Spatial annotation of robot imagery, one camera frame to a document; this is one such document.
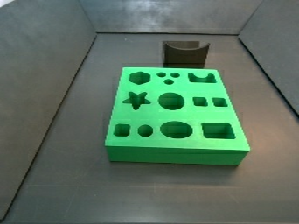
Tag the black curved foam piece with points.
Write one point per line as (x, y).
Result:
(184, 54)

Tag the green shape sorter block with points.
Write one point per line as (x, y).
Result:
(174, 117)

